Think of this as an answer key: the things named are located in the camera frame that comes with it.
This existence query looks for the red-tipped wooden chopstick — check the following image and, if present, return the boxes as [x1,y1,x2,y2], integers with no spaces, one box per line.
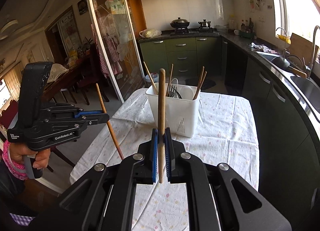
[95,83,124,160]

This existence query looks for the light wooden chopstick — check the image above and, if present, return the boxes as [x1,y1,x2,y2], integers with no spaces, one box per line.
[158,68,165,183]

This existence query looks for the chrome kitchen faucet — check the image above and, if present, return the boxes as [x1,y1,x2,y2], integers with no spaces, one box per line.
[307,25,319,79]

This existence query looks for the green kitchen cabinets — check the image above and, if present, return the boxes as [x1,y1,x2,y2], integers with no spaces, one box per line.
[139,36,222,77]

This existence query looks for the person's left hand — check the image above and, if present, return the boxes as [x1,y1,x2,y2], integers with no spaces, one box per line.
[9,143,50,169]

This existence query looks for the white plastic utensil holder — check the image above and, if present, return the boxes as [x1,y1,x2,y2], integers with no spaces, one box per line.
[145,82,201,138]

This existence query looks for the glass sliding door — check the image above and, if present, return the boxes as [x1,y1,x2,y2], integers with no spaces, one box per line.
[87,0,144,102]

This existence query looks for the white spoon in holder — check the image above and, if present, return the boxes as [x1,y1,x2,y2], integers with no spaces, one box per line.
[180,85,194,101]

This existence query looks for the outer brown chopstick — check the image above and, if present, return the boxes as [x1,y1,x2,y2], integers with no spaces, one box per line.
[193,71,207,100]

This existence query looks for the thin brown chopstick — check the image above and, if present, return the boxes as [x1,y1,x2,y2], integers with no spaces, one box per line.
[193,66,206,100]

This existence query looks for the black fork in holder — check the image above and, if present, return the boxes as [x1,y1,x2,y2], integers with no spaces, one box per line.
[168,85,182,99]

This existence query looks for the stainless steel sink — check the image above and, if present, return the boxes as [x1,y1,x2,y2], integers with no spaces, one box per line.
[291,76,320,113]

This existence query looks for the white plastic bag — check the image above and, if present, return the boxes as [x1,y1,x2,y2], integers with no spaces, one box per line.
[139,29,162,38]

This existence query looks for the black pan in sink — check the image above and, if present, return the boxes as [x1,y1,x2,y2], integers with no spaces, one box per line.
[271,56,307,78]

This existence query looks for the wooden cutting board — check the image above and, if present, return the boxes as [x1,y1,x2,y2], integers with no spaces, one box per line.
[289,33,313,67]

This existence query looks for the black wok with lid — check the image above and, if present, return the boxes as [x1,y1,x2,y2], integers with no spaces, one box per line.
[170,17,190,29]

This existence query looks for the steel pot on stove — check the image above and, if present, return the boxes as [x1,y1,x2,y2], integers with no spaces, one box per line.
[198,19,211,29]

